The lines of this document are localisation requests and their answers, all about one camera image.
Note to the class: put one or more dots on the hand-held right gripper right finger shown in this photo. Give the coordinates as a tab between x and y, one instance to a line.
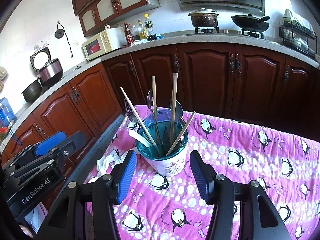
200	177

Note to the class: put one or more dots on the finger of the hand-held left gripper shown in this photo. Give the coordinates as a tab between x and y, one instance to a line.
75	141
47	142

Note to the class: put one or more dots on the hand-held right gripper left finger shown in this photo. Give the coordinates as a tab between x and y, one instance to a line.
126	177

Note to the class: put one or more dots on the white floral utensil cup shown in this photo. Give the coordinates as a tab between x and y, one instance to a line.
175	162

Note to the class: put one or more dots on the white plastic spoon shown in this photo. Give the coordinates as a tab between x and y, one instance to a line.
138	137

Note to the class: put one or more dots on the metal fork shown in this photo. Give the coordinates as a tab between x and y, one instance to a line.
128	110

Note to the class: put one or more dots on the large metal spoon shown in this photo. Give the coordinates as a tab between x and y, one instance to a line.
176	110

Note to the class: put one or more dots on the small metal spoon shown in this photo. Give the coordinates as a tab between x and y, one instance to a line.
150	98

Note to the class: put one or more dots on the person's left hand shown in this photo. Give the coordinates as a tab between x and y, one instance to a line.
37	217

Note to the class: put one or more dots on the crumpled white tissue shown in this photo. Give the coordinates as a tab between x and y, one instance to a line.
107	161

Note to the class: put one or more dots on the blue plastic container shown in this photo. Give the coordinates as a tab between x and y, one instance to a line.
5	112

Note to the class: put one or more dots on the black inner pot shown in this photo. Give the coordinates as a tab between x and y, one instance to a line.
31	91

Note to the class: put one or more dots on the pink penguin printed cloth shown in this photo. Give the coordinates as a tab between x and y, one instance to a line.
240	135

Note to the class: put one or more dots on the open rice cooker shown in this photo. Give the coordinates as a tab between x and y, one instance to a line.
48	70

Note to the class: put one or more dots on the cream microwave oven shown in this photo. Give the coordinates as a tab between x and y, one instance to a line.
100	46

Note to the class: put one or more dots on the dark brown base cabinets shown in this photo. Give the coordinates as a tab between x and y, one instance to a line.
207	75

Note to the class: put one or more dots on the dark sauce bottle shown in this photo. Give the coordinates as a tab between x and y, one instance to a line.
128	35

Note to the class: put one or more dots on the yellow oil bottle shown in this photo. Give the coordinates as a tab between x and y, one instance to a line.
142	31

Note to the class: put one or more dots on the grey speckled kitchen countertop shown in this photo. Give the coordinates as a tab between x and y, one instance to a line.
160	41

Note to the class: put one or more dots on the clear bottle with yellow cap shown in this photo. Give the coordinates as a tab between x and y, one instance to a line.
149	25

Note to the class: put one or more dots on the gas stove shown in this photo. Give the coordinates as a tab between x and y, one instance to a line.
225	31

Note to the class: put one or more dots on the dark cooking pot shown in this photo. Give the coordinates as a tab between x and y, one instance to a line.
203	17

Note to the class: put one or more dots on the black wok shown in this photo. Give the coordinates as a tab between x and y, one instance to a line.
250	22

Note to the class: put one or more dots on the brown wall cabinets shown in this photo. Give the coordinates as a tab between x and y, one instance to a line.
107	0

